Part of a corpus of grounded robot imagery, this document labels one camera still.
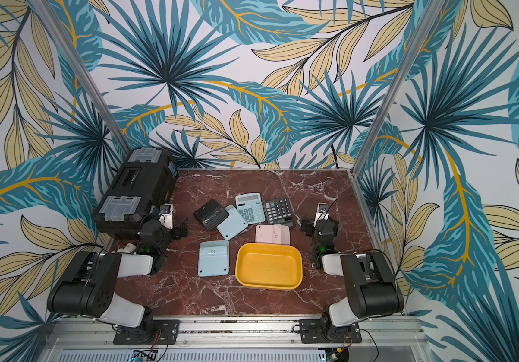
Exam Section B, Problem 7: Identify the black calculator face down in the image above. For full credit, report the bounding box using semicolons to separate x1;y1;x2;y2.
193;199;229;231

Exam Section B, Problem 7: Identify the light blue calculator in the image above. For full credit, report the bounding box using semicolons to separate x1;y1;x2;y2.
198;240;229;278

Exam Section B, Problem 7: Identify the light blue calculator face up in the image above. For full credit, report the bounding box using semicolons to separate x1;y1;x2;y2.
235;192;266;224

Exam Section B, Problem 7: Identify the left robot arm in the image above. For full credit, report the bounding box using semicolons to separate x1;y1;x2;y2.
47;220;188;345

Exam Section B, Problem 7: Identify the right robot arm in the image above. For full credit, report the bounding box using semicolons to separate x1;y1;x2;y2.
299;216;404;344

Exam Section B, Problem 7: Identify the pink calculator face down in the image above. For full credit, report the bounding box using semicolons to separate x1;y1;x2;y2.
255;224;291;245

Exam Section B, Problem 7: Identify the black calculator with grey keys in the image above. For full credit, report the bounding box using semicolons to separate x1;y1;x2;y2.
263;198;295;229

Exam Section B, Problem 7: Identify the light blue calculator face down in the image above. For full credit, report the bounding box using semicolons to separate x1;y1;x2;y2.
217;205;249;241

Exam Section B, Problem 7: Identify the yellow plastic storage tray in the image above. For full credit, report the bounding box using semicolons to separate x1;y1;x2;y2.
235;243;303;291

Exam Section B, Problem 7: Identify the white pipe fitting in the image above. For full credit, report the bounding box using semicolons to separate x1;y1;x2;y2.
116;243;137;254

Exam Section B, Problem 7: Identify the black plastic toolbox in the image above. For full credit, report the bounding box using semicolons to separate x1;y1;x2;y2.
94;147;178;239

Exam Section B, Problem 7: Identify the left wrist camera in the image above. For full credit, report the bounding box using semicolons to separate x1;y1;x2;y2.
159;204;175;229

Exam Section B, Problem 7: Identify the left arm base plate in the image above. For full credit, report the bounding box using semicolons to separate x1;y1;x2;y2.
113;319;181;345

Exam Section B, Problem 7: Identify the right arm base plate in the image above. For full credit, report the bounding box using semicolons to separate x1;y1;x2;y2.
299;318;362;344

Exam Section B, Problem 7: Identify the aluminium mounting rail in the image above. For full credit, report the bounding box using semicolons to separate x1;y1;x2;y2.
38;315;435;361

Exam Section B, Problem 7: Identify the left aluminium frame post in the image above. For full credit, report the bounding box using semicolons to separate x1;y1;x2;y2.
30;0;131;157

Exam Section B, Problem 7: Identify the aluminium frame post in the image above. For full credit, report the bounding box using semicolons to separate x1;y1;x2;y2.
30;0;131;157
351;0;443;179

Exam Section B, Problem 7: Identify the right aluminium frame post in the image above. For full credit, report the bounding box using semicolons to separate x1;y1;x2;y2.
351;0;443;179

